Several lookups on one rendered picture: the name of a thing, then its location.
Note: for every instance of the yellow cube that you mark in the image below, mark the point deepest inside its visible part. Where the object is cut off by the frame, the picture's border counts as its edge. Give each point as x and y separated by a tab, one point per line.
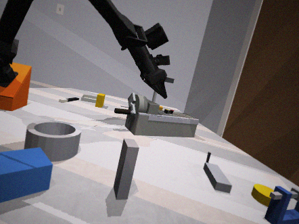
100	100

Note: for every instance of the grey hollow cylinder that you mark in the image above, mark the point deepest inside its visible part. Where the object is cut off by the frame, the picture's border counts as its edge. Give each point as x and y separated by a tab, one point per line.
59	140

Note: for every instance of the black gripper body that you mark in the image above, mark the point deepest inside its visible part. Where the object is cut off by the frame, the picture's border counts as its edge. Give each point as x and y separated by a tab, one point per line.
148	72

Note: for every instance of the blue rectangular block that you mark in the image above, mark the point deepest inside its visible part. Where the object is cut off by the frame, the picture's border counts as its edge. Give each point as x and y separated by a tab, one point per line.
23	172

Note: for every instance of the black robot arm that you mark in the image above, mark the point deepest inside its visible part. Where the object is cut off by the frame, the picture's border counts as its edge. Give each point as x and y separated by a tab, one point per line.
123	29

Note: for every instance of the yellow round disc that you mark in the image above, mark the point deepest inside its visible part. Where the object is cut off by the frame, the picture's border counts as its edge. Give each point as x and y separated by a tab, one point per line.
261	194

